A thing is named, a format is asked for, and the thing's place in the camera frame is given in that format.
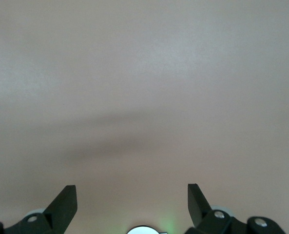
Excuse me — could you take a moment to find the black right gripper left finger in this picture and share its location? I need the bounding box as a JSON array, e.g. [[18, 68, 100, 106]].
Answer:
[[0, 185, 77, 234]]

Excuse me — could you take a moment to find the brown table mat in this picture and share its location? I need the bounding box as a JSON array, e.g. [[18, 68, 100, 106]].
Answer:
[[0, 0, 289, 234]]

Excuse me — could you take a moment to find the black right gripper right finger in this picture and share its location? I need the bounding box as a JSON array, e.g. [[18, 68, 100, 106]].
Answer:
[[184, 183, 285, 234]]

